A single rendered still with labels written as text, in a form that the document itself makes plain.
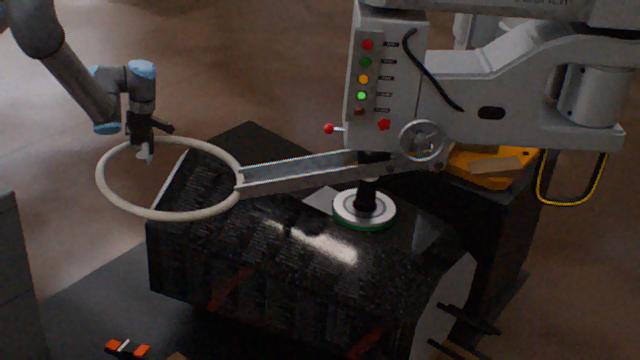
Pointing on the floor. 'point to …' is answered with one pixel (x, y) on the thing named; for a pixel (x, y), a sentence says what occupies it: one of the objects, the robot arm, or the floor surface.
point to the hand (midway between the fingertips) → (147, 157)
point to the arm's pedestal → (17, 289)
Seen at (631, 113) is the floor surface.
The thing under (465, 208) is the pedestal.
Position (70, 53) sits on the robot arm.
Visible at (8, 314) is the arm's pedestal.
